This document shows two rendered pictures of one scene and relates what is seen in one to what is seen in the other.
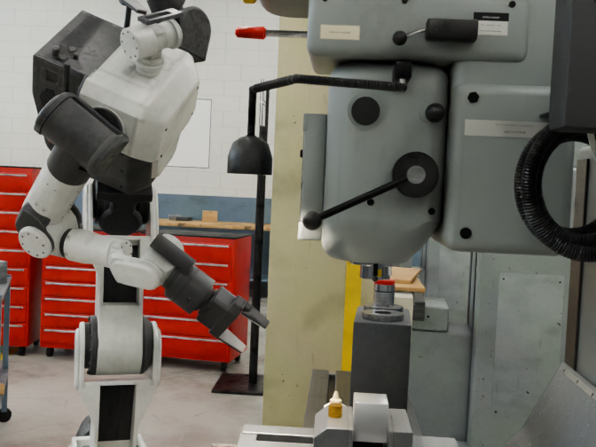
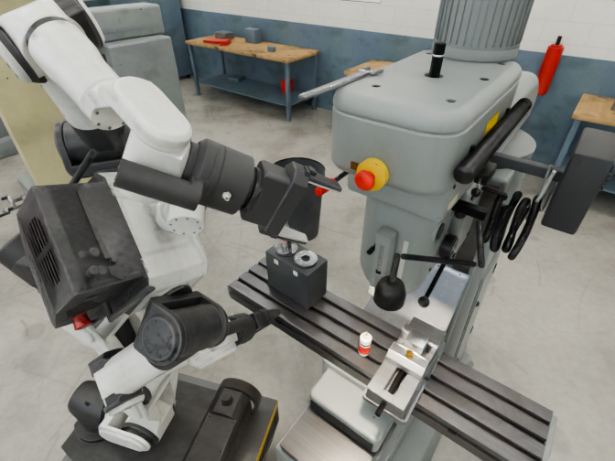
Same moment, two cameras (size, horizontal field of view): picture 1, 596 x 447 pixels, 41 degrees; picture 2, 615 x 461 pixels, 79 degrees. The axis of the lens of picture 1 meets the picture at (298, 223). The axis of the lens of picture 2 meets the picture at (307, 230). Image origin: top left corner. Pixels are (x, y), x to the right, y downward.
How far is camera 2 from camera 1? 1.46 m
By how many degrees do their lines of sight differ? 62
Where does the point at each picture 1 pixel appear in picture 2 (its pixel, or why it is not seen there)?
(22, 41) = not seen: outside the picture
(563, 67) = (579, 210)
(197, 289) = (252, 330)
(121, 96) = (185, 268)
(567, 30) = (590, 196)
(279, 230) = (40, 169)
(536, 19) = not seen: hidden behind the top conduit
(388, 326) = (319, 267)
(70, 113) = (194, 329)
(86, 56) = (116, 250)
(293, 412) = not seen: hidden behind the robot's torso
